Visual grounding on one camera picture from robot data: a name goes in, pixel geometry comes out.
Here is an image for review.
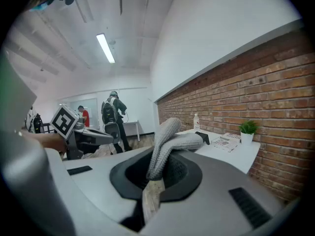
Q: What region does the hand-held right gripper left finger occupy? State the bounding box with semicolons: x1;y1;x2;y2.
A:
0;131;154;236

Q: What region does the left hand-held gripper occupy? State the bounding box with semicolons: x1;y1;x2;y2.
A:
50;104;115;160

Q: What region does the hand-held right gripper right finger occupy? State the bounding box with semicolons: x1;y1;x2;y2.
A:
140;149;300;236

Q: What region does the grey knitted cloth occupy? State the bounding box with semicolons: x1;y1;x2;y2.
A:
142;118;205;225

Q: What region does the person's left forearm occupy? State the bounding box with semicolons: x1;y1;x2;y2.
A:
21;129;67;154

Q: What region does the black telephone base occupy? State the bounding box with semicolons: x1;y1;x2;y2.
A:
199;133;211;146

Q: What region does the grey backpack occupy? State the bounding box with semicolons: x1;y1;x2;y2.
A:
101;97;118;125

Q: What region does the small white table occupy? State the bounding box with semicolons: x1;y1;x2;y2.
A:
122;119;141;142

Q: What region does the printed newspaper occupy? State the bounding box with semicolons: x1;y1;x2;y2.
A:
211;132;242;153

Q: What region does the small green potted plant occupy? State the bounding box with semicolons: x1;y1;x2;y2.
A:
238;120;259;146

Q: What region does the long ceiling light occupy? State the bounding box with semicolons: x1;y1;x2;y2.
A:
96;33;116;64

